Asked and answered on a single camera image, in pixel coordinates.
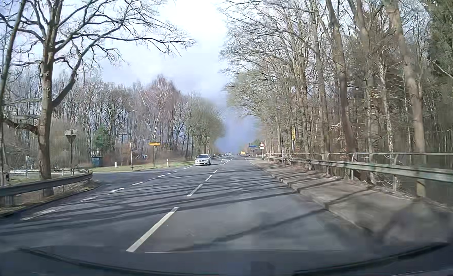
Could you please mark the grey metal railing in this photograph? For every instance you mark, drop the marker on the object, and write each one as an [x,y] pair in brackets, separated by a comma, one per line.
[402,154]

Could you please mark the car's own bonnet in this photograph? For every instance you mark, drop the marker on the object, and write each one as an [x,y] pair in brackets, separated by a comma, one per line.
[226,262]

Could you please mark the thin grey pole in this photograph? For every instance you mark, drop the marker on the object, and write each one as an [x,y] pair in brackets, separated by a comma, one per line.
[131,155]

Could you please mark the grey asphalt road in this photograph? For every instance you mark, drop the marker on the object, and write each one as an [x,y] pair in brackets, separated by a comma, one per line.
[234,199]

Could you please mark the yellow direction sign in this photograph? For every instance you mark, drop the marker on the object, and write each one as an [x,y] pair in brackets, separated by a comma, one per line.
[154,144]

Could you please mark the yellow sign on tree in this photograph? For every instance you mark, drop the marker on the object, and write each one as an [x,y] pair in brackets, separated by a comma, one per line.
[293,134]

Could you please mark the thin bare tree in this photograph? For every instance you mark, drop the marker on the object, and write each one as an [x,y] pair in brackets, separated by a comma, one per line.
[0,115]

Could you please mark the wood of bare trees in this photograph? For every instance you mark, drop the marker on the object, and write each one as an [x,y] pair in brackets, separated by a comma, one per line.
[142,122]

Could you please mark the blue container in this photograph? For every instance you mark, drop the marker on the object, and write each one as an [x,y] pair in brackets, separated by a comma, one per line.
[96,161]

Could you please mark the triangular warning sign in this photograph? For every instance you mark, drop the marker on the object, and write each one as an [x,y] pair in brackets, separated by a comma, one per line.
[262,146]

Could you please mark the silver car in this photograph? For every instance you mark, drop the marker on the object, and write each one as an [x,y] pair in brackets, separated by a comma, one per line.
[203,159]

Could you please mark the large bare tree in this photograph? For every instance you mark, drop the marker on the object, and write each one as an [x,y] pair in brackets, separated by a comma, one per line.
[46,115]

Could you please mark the road sign seen from behind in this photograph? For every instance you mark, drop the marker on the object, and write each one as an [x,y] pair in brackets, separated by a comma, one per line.
[71,138]

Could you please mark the grey paved pavement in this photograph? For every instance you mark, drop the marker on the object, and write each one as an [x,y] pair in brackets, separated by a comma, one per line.
[364,203]

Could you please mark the row of bare trees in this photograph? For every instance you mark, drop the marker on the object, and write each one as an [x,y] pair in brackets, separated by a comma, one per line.
[364,76]

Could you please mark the blue road sign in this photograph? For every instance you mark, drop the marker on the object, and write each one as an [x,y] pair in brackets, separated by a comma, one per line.
[253,147]

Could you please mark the grey metal guard rail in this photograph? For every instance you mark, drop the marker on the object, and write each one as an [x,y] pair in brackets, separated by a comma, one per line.
[402,170]
[31,186]

